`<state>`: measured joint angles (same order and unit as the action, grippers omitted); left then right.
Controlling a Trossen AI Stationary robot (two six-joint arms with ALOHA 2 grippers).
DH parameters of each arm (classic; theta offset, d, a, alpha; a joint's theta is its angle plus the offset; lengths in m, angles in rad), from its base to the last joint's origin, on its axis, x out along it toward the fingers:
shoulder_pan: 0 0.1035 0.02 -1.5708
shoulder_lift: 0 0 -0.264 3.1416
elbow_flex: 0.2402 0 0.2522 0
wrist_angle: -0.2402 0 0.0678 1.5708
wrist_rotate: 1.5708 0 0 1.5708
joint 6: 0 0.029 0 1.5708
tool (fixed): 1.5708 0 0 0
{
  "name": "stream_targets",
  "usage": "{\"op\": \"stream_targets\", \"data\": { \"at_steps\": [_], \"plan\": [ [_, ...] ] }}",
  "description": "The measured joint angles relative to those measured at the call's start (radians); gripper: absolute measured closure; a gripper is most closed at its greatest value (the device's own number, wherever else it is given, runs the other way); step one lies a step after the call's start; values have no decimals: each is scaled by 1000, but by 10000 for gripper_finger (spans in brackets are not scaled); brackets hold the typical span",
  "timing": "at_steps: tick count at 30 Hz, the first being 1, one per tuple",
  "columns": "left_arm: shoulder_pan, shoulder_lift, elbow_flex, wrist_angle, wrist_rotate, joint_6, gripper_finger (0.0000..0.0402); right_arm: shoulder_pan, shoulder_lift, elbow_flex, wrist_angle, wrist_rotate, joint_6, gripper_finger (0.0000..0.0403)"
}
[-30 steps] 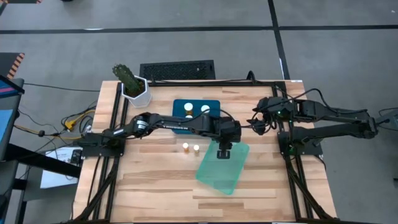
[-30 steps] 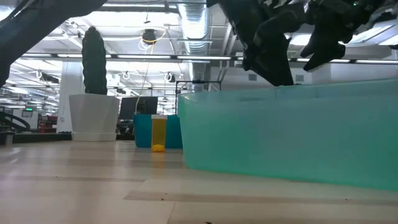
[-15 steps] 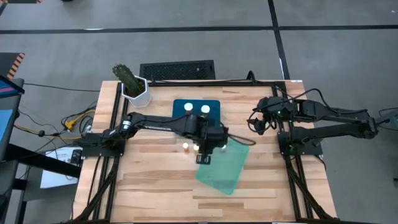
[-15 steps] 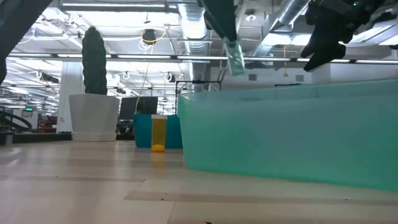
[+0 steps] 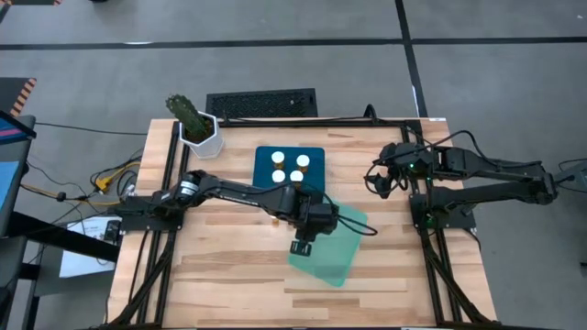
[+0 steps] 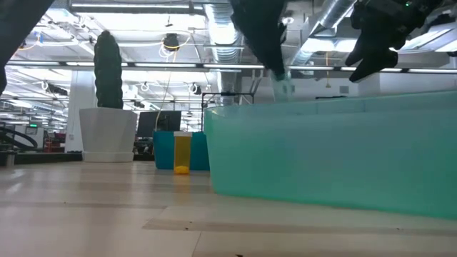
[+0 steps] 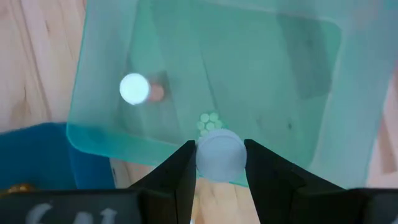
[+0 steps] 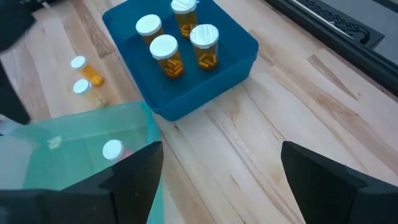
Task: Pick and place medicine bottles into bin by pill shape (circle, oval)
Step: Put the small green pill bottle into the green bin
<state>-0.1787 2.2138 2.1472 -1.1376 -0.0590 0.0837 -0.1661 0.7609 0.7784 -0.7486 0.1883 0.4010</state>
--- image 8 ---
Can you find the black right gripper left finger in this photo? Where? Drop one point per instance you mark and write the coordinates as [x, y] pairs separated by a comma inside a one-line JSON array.
[[93, 202]]

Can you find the orange pill bottle white cap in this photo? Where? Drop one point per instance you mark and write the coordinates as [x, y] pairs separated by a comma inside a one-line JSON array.
[[204, 35], [90, 73], [163, 46], [184, 6], [148, 25]]

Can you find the blue plastic bin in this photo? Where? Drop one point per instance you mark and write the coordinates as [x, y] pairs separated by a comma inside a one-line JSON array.
[[192, 90]]

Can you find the clear pill bottle white cap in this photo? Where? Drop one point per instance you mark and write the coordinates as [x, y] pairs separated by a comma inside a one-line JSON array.
[[82, 86]]

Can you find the pink pill bottle white cap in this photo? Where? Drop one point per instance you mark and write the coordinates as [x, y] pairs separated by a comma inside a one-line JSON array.
[[112, 149]]

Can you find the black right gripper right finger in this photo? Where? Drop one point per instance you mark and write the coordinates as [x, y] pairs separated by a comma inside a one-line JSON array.
[[335, 199]]

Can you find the translucent green plastic bin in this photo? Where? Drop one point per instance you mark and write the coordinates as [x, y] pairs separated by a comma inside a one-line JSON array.
[[81, 130]]

